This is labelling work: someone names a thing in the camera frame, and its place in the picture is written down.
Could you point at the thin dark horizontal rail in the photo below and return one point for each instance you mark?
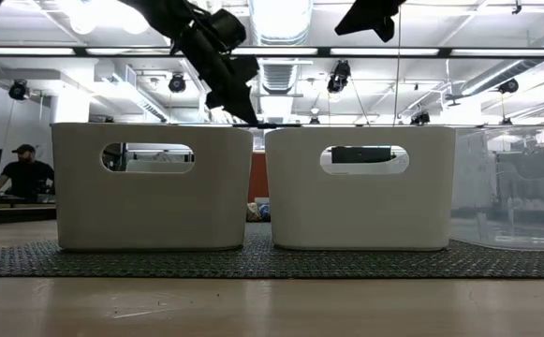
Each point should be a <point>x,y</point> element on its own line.
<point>271,125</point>

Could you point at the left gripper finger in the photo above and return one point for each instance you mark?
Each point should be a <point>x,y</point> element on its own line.
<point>234,100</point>
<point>251,91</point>

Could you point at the clear plastic bin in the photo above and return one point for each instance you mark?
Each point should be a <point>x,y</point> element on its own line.
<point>510,224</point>

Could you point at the dark woven placemat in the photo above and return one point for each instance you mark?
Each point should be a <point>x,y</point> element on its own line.
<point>257,262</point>

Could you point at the dark low workbench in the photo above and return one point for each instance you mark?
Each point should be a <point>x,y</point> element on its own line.
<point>14,215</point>

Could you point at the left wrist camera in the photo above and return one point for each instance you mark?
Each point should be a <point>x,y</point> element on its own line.
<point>227,28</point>

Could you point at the white plastic bin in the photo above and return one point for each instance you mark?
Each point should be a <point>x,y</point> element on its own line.
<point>360,210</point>

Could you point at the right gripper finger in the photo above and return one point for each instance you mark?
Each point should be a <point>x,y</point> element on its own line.
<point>358,24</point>
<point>379,5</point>

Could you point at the person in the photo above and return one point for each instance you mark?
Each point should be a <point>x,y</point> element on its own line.
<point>257,178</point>
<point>25,178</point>

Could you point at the round silver air duct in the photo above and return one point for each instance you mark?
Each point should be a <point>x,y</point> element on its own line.
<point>281,19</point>

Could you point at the frosted translucent plastic bin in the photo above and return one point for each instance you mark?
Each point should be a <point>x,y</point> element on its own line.
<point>159,210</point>

